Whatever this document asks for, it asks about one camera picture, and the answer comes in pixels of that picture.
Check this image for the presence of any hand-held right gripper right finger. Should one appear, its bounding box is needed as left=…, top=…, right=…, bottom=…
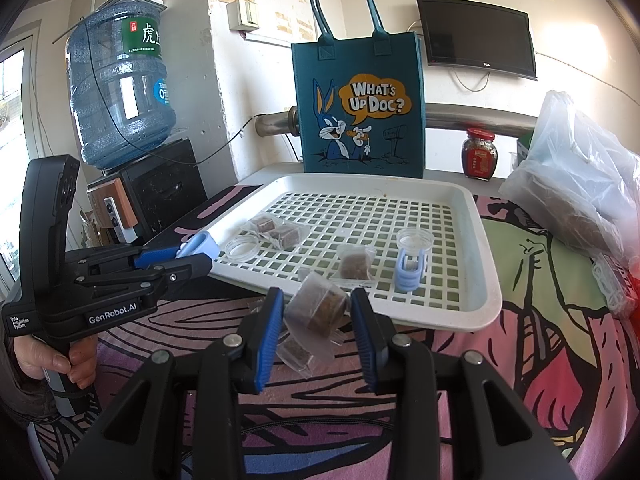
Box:
left=349, top=287, right=576, bottom=480

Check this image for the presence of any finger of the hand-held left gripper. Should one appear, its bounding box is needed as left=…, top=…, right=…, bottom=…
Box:
left=74, top=253, right=212, bottom=306
left=74, top=245, right=184, bottom=277

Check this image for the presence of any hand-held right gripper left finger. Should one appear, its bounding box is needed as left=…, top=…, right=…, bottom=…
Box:
left=57, top=287, right=286, bottom=480

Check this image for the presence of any brown cube packet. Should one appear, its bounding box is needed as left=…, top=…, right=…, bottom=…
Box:
left=336, top=245, right=377, bottom=281
left=277, top=337, right=316, bottom=379
left=285, top=272, right=349, bottom=361
left=246, top=211, right=281, bottom=237
left=270, top=224, right=302, bottom=251

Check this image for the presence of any white perforated plastic tray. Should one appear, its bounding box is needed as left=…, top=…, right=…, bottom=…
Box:
left=207, top=173, right=504, bottom=334

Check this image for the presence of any person's left hand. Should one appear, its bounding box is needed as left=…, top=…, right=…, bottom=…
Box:
left=10, top=335, right=99, bottom=389

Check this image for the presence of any black water dispenser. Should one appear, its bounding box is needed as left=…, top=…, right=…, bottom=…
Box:
left=86, top=138, right=209, bottom=246

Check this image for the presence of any window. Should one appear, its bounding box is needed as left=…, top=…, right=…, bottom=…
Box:
left=0, top=45, right=27, bottom=281

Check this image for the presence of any blue water jug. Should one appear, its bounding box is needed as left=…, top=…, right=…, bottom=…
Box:
left=66, top=0, right=177, bottom=171

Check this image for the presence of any red lidded glass jar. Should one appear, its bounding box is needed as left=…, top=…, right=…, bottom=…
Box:
left=461, top=127, right=497, bottom=181

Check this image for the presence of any green white carton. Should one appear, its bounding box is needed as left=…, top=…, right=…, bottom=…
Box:
left=512, top=135, right=534, bottom=169

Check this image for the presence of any teal cartoon tote bag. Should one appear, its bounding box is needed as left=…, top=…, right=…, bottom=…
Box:
left=291, top=0, right=426, bottom=180

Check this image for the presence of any clear plastic bag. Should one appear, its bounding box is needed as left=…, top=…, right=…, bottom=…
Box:
left=498, top=91, right=640, bottom=261

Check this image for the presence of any red packet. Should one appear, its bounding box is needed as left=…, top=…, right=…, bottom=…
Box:
left=625, top=260, right=640, bottom=313

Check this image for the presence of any black power cable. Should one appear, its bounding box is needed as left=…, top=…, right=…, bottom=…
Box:
left=197, top=115, right=259, bottom=165

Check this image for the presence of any white wall switch box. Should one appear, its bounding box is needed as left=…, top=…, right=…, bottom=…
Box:
left=227, top=0, right=261, bottom=31

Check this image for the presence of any white television cable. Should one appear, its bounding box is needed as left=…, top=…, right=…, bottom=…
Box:
left=452, top=65, right=491, bottom=92

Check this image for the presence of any black wall television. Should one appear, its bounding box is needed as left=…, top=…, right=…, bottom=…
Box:
left=416, top=0, right=540, bottom=81

